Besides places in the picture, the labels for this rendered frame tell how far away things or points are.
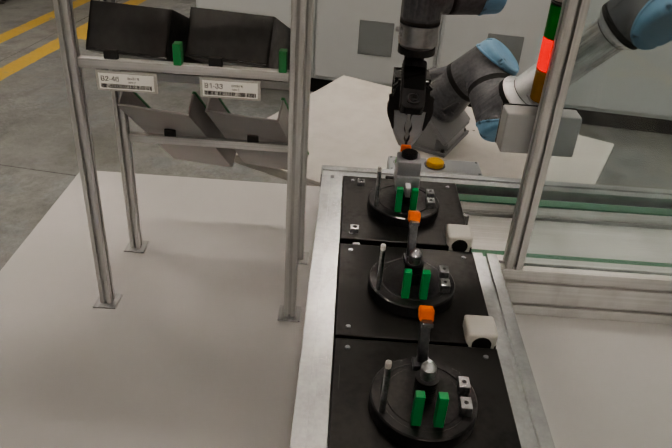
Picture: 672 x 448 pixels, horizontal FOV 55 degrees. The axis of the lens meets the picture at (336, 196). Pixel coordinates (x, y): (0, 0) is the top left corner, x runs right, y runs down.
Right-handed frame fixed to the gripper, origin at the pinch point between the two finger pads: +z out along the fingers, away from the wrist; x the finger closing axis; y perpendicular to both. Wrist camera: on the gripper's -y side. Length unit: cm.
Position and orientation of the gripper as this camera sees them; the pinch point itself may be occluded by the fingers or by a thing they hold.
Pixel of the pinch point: (405, 145)
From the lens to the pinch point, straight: 132.9
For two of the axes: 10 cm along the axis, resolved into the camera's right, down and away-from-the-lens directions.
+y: 0.4, -5.0, 8.6
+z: -0.6, 8.6, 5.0
